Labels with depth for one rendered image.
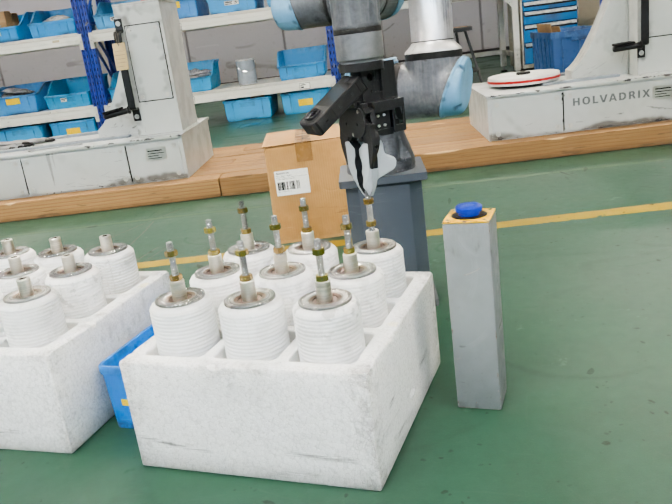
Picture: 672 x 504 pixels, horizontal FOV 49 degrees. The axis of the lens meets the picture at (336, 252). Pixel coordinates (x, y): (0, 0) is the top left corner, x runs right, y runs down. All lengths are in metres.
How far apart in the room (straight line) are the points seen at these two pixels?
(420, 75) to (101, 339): 0.79
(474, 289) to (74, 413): 0.68
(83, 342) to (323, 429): 0.48
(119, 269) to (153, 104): 1.79
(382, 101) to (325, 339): 0.39
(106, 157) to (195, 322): 2.17
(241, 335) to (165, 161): 2.15
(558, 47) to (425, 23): 3.99
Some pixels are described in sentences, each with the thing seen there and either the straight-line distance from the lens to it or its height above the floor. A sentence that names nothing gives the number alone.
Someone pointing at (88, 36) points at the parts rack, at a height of 0.75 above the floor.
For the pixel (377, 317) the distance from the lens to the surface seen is 1.12.
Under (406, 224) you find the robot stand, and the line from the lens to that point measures 1.57.
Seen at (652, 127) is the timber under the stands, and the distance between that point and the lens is 3.17.
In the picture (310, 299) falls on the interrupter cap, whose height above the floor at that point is 0.25.
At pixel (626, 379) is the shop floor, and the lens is 1.32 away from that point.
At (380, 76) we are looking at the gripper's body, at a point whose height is 0.53.
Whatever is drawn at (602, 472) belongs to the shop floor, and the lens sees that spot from 1.09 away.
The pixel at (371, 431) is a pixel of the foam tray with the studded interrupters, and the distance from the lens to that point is 1.01.
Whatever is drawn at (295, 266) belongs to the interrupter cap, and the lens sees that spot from 1.18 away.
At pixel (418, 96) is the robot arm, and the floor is 0.46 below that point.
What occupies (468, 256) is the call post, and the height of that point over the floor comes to 0.26.
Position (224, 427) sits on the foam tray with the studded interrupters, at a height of 0.08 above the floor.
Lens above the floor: 0.61
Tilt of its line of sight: 17 degrees down
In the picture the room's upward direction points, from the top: 8 degrees counter-clockwise
